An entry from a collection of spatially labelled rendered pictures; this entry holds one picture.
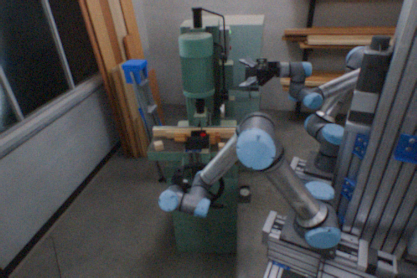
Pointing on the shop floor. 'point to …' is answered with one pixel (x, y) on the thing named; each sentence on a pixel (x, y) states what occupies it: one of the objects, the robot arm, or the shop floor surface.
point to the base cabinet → (210, 223)
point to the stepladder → (131, 72)
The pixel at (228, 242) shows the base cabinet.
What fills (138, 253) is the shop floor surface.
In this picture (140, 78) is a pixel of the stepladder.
